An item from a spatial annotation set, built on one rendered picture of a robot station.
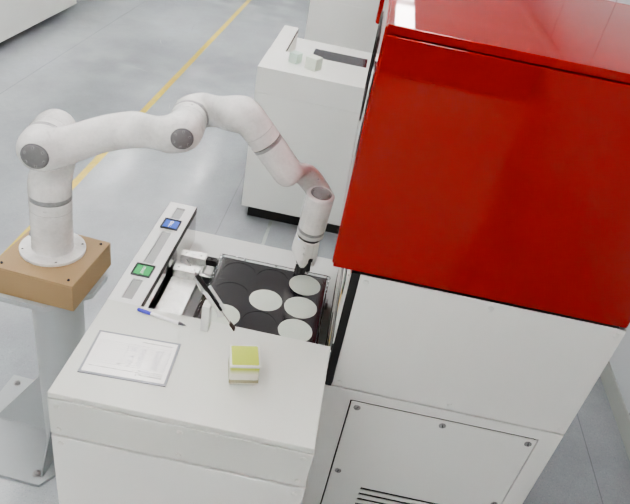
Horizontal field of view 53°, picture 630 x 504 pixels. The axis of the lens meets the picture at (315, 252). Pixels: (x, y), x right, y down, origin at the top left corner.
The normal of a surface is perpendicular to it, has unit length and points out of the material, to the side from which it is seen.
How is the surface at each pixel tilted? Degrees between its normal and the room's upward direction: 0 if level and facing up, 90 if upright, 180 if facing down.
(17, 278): 90
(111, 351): 0
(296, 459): 90
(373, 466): 90
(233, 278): 0
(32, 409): 90
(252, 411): 0
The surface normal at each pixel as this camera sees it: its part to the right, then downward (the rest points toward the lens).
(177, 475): -0.12, 0.55
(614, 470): 0.17, -0.81
